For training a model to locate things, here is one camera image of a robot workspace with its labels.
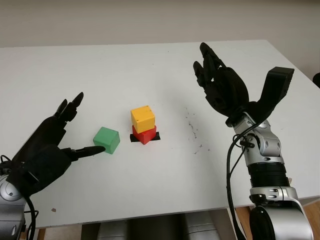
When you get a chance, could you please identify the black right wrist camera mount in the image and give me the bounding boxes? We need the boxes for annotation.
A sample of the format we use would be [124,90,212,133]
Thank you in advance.
[246,66,295,126]

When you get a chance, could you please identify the black tape strip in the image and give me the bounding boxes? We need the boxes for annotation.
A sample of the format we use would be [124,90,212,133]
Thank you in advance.
[129,133,161,143]

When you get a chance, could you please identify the yellow wooden cube block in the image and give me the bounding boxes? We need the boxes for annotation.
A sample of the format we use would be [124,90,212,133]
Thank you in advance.
[130,105,156,133]

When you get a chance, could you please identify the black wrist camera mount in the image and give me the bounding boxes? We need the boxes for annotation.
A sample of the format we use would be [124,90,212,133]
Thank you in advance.
[7,159,42,195]
[246,66,295,126]

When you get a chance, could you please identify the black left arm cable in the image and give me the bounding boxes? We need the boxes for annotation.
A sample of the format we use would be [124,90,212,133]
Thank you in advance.
[0,154,40,240]

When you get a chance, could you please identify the red wooden cube block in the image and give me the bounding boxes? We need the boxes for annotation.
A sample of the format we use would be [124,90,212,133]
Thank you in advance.
[131,124,158,145]

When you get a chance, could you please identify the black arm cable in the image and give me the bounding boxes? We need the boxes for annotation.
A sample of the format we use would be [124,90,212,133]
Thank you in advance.
[0,154,40,240]
[226,133,256,240]

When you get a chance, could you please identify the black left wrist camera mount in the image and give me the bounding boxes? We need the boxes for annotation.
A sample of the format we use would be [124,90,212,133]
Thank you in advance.
[7,159,42,195]

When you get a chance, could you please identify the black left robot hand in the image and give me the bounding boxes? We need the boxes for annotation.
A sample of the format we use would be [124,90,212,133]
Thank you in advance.
[11,91,106,196]

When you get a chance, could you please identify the green wooden cube block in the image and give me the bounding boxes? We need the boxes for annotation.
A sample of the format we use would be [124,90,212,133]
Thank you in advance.
[92,126,121,155]

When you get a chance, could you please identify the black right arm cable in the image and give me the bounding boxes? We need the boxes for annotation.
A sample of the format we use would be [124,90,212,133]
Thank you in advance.
[226,133,256,240]

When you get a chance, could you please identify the white table leg frame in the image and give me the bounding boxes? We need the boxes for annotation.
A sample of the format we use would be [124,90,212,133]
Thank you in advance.
[298,196,320,208]

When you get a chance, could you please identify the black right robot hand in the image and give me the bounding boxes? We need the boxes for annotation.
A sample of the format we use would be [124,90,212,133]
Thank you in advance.
[192,42,251,121]

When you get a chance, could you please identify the silver black robot lower body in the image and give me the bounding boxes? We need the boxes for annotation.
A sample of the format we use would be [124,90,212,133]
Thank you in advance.
[96,212,227,240]

